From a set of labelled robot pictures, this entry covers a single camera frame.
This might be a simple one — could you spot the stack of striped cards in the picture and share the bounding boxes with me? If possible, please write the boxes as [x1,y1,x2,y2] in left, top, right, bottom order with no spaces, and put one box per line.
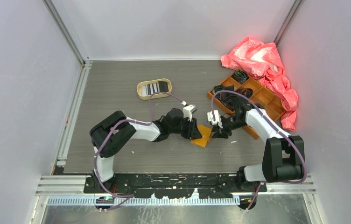
[141,82,158,96]

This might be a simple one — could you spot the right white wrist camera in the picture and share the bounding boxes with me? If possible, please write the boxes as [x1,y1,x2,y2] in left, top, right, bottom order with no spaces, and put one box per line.
[207,110,223,128]

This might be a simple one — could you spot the black card in tray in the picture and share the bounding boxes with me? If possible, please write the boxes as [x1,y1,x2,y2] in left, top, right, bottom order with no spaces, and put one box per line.
[157,81,169,92]

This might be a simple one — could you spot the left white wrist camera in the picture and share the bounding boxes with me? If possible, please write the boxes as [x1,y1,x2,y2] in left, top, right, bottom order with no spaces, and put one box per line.
[182,101,197,122]

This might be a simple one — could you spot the pink plastic bag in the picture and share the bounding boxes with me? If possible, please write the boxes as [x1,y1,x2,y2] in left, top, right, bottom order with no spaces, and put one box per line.
[220,37,299,131]

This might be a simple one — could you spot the dark rolled item upper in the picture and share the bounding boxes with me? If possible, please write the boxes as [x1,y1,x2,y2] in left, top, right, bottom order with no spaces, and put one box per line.
[232,69,249,84]

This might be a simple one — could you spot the beige oval tray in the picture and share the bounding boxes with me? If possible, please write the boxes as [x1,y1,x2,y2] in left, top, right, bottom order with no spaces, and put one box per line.
[136,78,172,100]

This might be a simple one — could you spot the aluminium front rail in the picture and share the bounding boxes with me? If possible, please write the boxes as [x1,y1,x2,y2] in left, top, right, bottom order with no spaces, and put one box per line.
[35,174,316,211]

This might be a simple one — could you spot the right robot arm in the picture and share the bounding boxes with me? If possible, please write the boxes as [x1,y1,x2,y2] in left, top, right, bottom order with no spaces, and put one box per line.
[207,97,307,192]

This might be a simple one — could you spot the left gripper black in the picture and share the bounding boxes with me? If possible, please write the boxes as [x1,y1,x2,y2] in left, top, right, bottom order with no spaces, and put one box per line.
[169,115,202,140]

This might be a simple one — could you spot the dark rolled item left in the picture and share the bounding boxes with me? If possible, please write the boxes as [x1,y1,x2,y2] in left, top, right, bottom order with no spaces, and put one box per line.
[211,84,234,95]

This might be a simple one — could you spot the dark rolled item right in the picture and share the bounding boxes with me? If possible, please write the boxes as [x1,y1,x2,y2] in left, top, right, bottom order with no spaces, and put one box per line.
[241,88,253,98]

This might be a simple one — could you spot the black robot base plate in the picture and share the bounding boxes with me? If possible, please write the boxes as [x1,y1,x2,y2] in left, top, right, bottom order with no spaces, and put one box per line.
[84,172,267,200]

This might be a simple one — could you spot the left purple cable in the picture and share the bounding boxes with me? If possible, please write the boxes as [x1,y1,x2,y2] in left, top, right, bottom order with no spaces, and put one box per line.
[94,92,189,212]

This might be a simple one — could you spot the orange compartment organizer box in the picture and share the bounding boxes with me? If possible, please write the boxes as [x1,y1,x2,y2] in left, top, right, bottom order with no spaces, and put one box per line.
[207,75,286,140]

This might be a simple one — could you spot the dark rolled item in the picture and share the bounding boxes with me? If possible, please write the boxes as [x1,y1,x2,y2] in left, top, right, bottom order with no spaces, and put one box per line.
[241,88,253,98]
[232,69,249,84]
[211,84,234,95]

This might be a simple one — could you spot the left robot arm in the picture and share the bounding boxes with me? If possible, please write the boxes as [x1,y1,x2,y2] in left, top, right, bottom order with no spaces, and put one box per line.
[89,108,202,193]

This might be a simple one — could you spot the orange card holder wallet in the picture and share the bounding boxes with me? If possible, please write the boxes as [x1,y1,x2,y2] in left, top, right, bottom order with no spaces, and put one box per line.
[190,125,211,148]

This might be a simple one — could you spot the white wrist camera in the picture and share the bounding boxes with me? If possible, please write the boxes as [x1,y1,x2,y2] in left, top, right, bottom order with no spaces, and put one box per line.
[182,101,197,122]
[207,110,223,128]

